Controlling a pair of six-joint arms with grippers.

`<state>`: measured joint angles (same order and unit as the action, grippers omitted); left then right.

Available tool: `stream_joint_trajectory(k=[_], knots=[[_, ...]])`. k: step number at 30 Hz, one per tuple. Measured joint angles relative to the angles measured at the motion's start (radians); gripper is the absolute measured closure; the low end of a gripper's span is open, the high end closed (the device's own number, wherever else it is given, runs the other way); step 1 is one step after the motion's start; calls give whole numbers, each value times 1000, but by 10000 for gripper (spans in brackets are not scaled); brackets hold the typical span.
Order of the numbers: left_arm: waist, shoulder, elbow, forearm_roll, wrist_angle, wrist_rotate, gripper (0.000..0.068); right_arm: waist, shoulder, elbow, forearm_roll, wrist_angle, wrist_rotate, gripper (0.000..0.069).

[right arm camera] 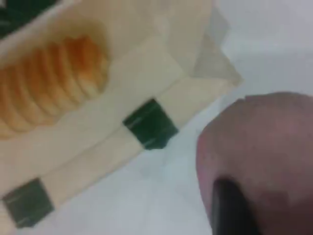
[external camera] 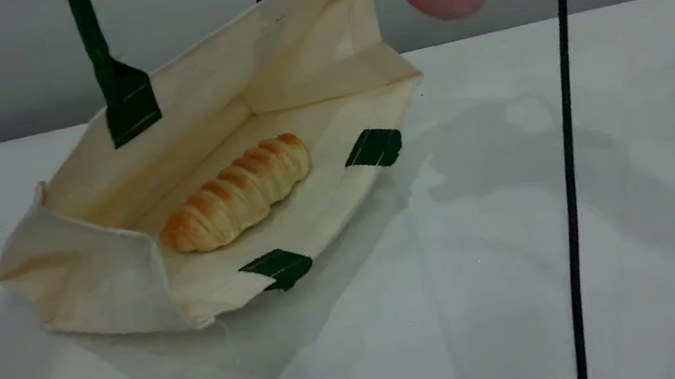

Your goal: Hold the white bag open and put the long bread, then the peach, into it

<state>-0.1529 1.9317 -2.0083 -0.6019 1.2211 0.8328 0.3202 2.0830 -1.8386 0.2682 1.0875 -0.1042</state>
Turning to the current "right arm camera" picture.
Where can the pink peach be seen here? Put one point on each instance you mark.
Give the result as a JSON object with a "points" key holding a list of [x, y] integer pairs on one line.
{"points": [[256, 137]]}

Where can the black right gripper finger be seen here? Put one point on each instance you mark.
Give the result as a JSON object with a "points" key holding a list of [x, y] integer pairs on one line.
{"points": [[230, 213]]}

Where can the long ridged golden bread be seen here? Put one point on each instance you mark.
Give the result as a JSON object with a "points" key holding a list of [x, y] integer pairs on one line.
{"points": [[49, 80]]}

